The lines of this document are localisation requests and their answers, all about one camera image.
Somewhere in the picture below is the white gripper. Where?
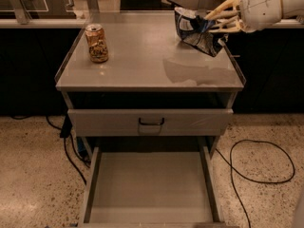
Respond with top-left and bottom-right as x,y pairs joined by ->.
204,0 -> 282,33

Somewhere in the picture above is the blue chip bag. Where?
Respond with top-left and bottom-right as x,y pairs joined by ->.
174,7 -> 228,57

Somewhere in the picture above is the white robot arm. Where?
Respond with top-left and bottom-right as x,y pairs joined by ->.
204,0 -> 304,33

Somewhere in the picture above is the grey drawer cabinet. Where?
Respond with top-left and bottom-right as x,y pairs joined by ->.
54,10 -> 247,228

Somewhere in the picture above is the closed top drawer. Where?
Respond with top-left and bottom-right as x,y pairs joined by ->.
68,109 -> 233,137

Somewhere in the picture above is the open middle drawer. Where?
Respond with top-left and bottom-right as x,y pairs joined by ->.
79,148 -> 227,228

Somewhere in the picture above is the brown soda can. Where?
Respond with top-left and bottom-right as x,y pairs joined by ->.
85,24 -> 108,63

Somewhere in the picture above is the black power adapter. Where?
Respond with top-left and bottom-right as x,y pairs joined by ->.
60,115 -> 72,138

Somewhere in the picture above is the black drawer handle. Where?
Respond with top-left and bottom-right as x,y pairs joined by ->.
138,118 -> 165,126

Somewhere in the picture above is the black looped floor cable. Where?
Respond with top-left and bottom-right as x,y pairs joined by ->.
216,139 -> 296,228

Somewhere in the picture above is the metal post left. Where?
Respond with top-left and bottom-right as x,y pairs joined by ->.
9,0 -> 30,25

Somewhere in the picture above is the black cable left floor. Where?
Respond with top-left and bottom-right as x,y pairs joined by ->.
45,114 -> 92,186

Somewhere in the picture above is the white horizontal rail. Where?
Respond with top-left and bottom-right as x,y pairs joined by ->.
0,19 -> 304,29

